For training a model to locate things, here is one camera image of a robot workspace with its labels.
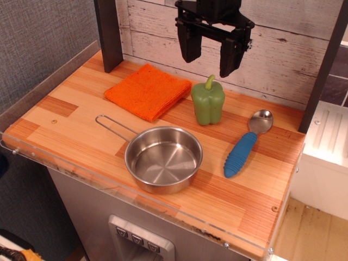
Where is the clear acrylic guard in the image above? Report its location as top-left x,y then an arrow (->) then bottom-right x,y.
1,134 -> 274,260
1,41 -> 100,132

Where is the yellow object bottom left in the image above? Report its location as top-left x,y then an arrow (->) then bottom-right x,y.
20,249 -> 42,261

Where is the white toy sink unit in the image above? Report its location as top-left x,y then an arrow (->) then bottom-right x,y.
290,102 -> 347,219

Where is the dark frame post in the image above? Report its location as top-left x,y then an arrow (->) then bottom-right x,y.
94,0 -> 123,73
298,0 -> 347,134

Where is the clear acrylic left guard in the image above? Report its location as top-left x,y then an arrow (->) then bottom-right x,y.
1,41 -> 100,132

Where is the dark right frame post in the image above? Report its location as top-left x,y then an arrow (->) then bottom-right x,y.
298,0 -> 347,134

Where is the dark left frame post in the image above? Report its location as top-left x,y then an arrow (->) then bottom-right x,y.
94,0 -> 123,73

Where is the small steel saucepan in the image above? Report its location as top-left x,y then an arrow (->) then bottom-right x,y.
95,115 -> 203,194

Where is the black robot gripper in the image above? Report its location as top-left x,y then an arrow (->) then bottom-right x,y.
175,1 -> 255,78

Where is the green toy capsicum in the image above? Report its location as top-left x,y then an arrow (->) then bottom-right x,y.
191,74 -> 225,126

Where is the clear acrylic front guard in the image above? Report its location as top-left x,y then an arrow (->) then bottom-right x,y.
1,134 -> 274,260

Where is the orange folded cloth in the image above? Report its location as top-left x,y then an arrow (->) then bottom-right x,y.
104,64 -> 192,122

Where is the spoon with blue handle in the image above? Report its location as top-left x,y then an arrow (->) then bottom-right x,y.
223,109 -> 274,178

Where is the grey cabinet with dispenser panel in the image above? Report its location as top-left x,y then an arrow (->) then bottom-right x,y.
48,169 -> 247,260

